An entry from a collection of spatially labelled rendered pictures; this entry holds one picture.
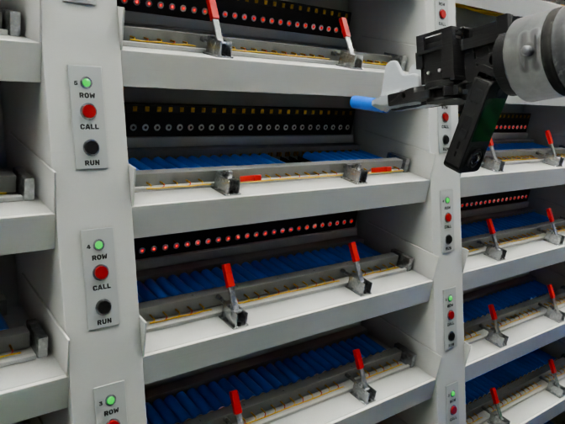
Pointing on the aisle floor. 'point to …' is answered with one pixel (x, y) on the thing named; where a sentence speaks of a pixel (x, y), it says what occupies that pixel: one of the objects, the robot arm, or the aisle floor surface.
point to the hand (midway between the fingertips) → (386, 108)
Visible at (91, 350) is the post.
